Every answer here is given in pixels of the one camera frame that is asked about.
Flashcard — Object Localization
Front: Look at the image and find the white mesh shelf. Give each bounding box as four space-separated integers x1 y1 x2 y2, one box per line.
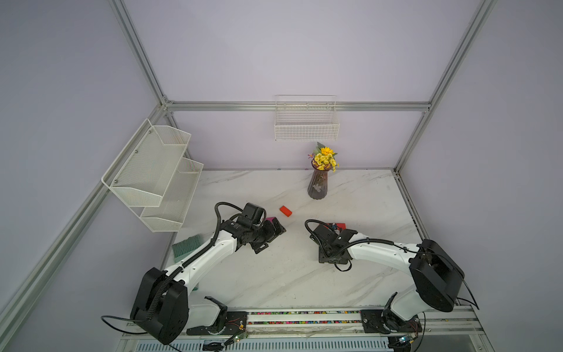
140 158 204 233
101 120 191 208

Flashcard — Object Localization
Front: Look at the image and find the white wire wall basket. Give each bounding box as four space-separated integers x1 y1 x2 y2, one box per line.
274 95 340 142

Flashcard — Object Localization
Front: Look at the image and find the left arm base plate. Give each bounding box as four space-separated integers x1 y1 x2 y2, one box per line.
186 311 249 336

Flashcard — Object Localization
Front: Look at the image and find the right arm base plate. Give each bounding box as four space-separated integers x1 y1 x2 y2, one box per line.
360 309 422 334

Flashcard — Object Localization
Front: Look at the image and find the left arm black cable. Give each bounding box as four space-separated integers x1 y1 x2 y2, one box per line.
100 201 244 352

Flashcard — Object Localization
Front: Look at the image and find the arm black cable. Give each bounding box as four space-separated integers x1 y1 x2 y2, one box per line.
304 219 480 352
100 201 244 352

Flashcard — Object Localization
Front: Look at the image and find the dark glass vase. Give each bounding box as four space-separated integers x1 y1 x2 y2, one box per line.
307 164 331 200

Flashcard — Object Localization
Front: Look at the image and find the upper white mesh shelf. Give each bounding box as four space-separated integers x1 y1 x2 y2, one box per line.
101 120 191 208

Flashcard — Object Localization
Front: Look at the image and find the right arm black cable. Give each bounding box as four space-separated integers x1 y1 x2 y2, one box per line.
304 219 480 352

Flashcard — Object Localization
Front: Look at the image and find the lower white mesh shelf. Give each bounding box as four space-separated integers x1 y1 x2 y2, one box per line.
140 158 204 233

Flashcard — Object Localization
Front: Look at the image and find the orange-red block near vase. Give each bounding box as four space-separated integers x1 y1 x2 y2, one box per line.
279 206 293 217

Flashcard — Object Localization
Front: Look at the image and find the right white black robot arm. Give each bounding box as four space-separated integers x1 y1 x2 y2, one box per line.
305 220 465 334

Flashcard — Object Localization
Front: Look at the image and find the green dustpan brush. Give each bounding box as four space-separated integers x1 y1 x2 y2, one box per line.
172 234 205 264

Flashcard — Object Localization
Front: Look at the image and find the aluminium front rail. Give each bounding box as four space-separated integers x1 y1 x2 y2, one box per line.
122 305 485 340

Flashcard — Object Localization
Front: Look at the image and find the yellow flower bouquet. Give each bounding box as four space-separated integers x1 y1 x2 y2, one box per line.
308 142 340 172

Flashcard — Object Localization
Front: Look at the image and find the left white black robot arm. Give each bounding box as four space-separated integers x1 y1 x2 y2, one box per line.
130 202 286 346

